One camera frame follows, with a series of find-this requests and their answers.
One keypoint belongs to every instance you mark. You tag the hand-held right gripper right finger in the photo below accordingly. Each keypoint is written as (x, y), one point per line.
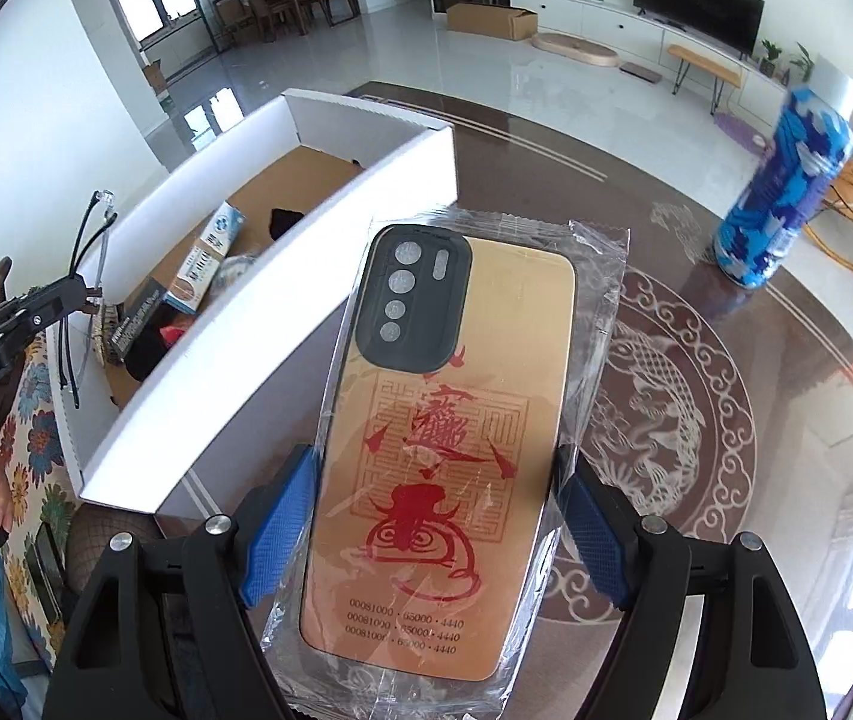
(595, 540)

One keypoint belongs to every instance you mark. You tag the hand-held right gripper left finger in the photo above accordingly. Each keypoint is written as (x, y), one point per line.
(276, 532)

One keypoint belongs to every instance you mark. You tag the black cardboard box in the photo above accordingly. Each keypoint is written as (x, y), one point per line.
(138, 322)

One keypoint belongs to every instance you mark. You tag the black velvet cloth bundle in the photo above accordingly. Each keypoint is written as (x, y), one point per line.
(145, 356)

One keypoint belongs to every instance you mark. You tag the gold phone case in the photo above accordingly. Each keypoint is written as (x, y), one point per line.
(434, 427)

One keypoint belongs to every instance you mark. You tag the white cardboard box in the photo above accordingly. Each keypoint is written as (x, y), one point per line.
(269, 300)

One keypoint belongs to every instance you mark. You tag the black velvet scrunchie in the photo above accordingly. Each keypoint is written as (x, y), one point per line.
(284, 223)

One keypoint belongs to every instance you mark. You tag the brown patterned glass desktop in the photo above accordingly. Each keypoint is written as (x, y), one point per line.
(794, 360)

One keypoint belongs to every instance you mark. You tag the rhinestone bow hair clip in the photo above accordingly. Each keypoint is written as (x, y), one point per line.
(110, 334)

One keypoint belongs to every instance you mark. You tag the floral seat cushion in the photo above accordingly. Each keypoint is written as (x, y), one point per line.
(40, 465)

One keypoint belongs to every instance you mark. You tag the red foil packet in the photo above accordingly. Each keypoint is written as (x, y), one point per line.
(174, 330)

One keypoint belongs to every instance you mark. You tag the blue white medicine box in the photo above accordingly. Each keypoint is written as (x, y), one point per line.
(205, 262)

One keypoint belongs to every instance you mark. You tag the blue patterned bottle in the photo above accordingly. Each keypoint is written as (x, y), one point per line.
(779, 180)

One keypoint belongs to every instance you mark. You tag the wooden bench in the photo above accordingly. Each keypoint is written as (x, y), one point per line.
(704, 64)

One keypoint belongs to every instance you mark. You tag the oval beige floor mat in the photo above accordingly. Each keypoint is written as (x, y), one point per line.
(573, 49)

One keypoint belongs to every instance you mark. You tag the brown cardboard box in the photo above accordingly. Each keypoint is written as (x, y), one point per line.
(490, 22)

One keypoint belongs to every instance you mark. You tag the small potted plant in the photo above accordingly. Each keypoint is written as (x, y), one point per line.
(770, 56)

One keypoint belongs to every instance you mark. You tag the tall leafy potted plant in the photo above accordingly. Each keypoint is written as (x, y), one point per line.
(801, 64)

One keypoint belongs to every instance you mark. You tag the white TV cabinet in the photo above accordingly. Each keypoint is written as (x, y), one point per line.
(606, 19)

